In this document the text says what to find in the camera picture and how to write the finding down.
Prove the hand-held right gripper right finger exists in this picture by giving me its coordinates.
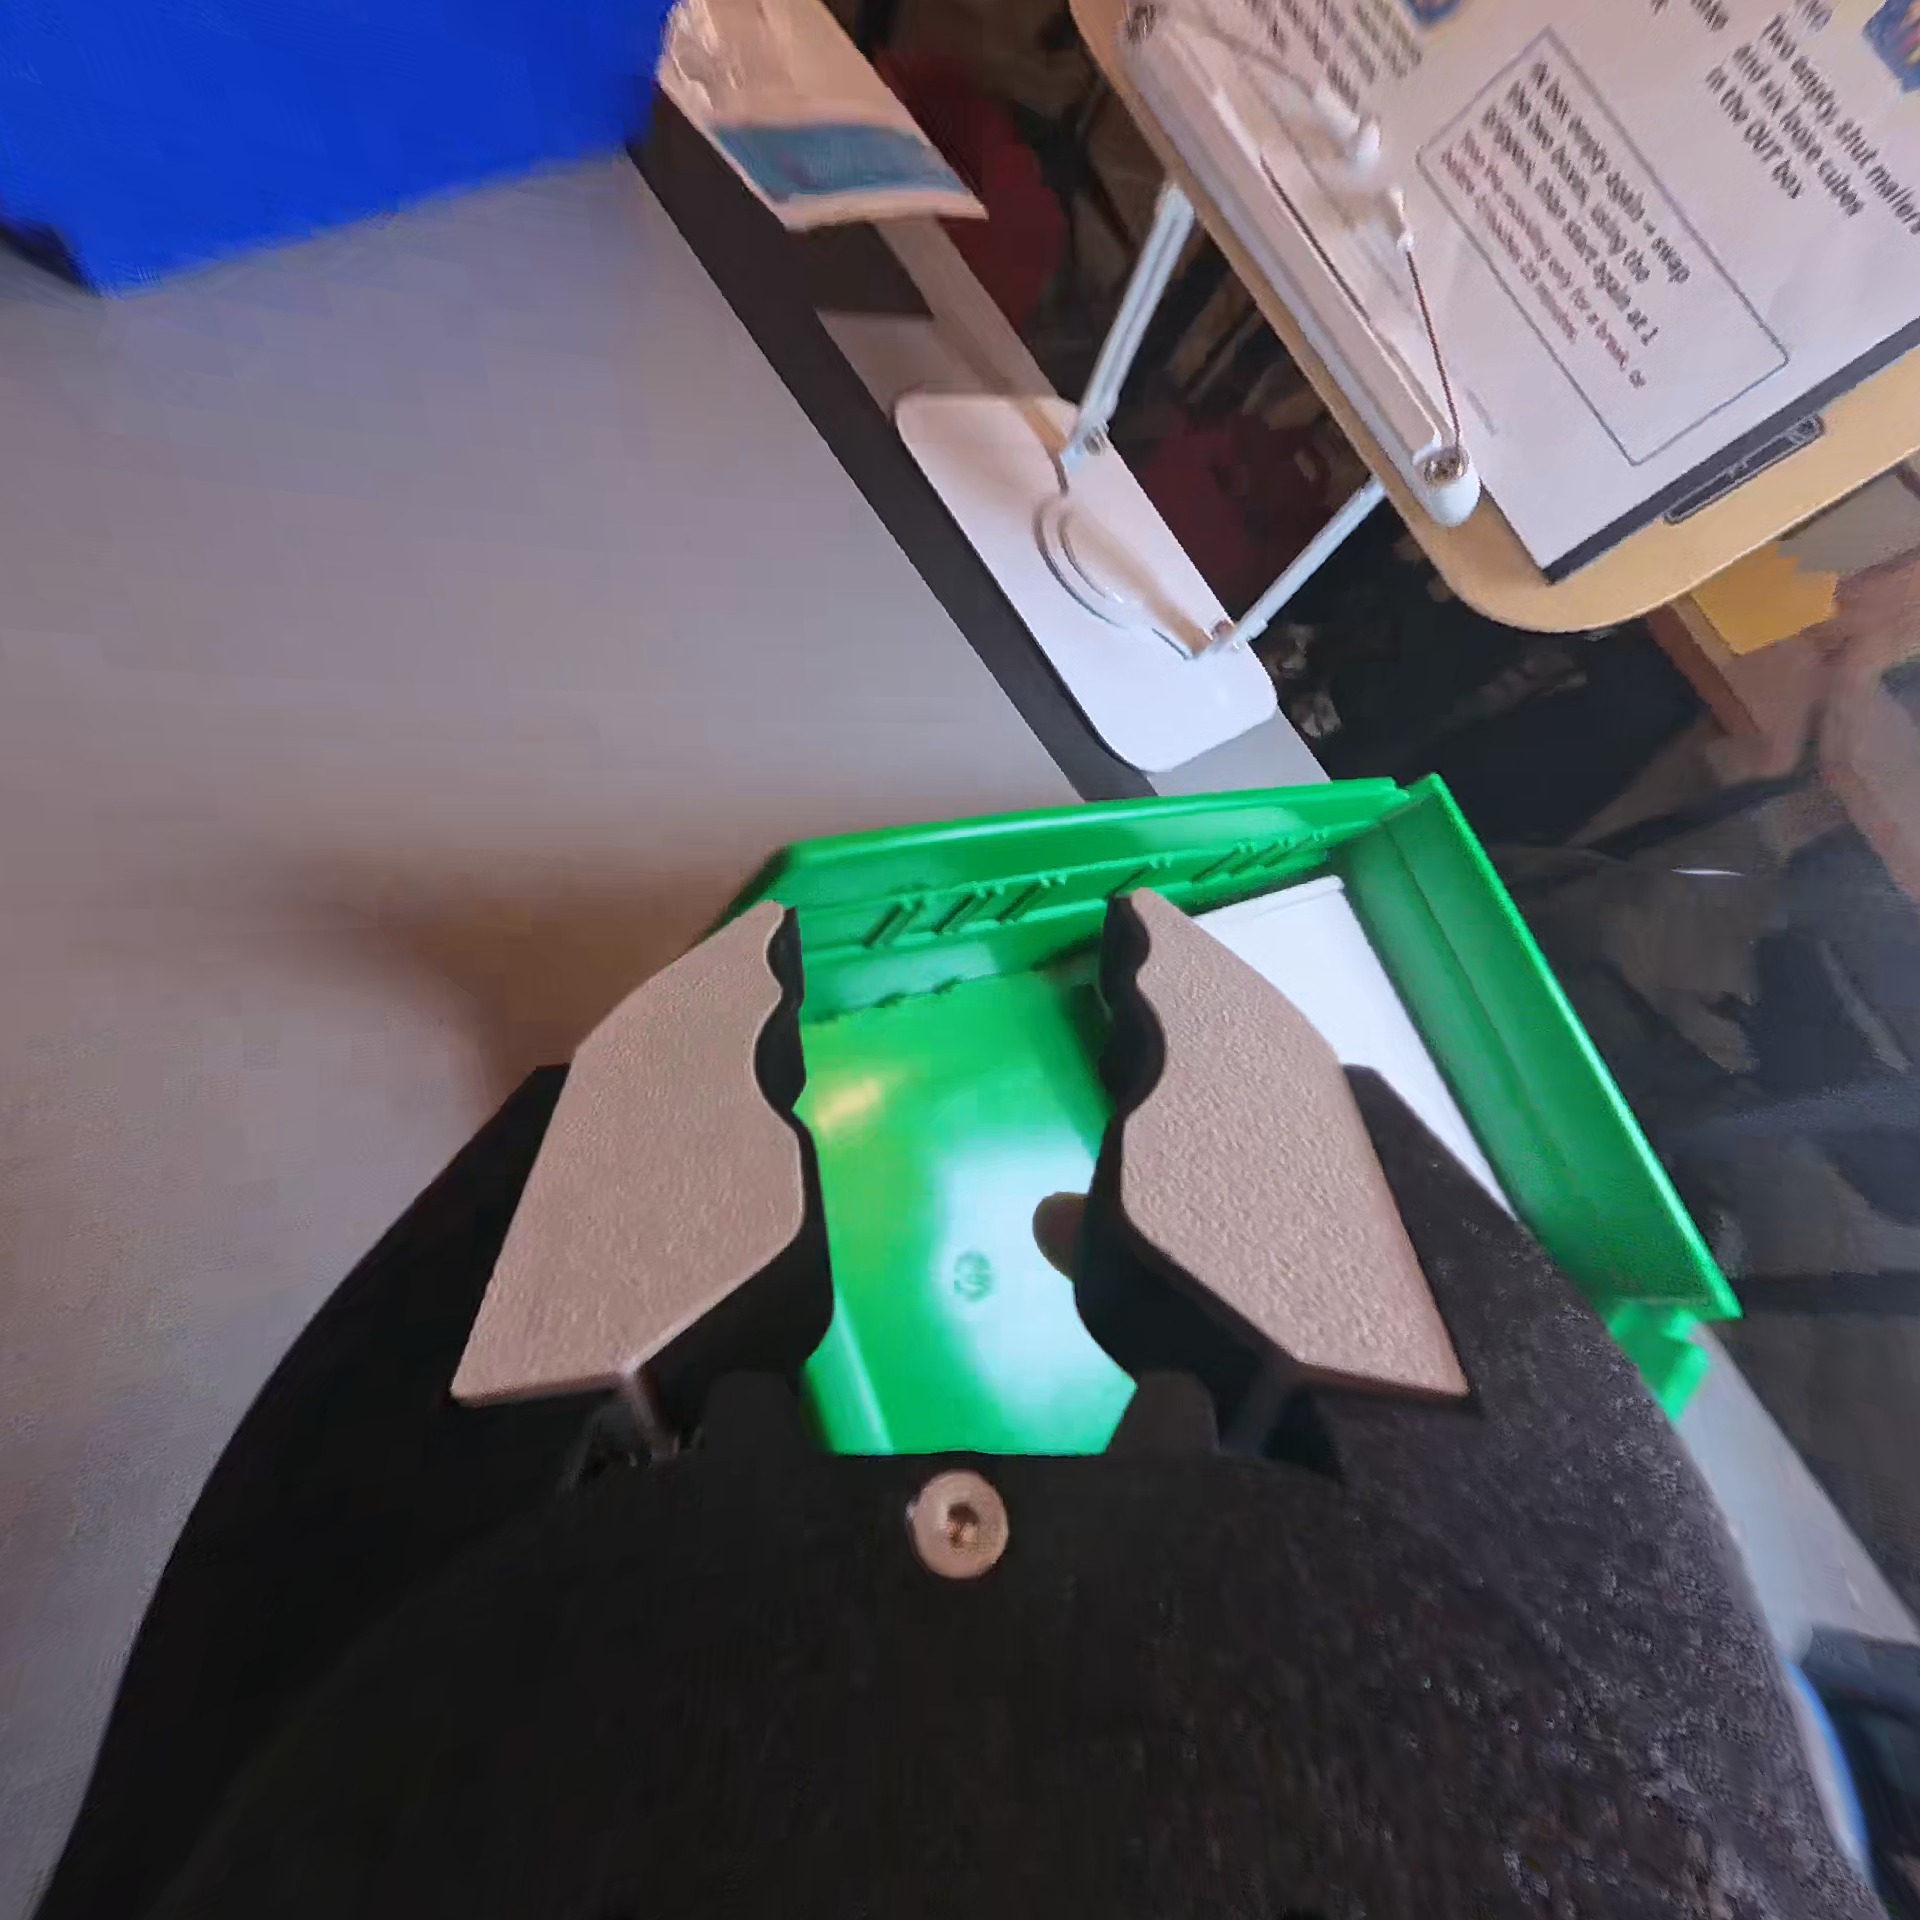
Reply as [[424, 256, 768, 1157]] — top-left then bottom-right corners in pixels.
[[1076, 886, 1472, 1452]]

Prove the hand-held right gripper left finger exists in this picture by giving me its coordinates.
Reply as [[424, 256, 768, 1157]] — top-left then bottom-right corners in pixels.
[[447, 898, 835, 1452]]

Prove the white cardboard mailer box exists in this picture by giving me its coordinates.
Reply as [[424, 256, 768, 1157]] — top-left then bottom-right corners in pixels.
[[1193, 883, 1520, 1226]]

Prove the green plastic bin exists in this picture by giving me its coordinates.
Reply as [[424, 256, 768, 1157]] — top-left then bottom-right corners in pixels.
[[717, 771, 1739, 1456]]

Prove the blue plastic bin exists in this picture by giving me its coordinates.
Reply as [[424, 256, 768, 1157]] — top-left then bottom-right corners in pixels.
[[0, 0, 677, 293]]

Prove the red fabric item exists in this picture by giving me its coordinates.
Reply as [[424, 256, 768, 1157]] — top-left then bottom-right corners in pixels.
[[1158, 421, 1282, 566]]

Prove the yellow paper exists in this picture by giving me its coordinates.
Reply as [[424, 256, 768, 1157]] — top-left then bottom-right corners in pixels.
[[1691, 550, 1844, 656]]

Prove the printed instruction sheet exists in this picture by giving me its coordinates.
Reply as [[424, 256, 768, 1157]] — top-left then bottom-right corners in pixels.
[[1245, 0, 1920, 577]]

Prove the printed paper sheet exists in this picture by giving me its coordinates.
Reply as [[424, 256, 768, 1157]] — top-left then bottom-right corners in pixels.
[[656, 0, 989, 230]]

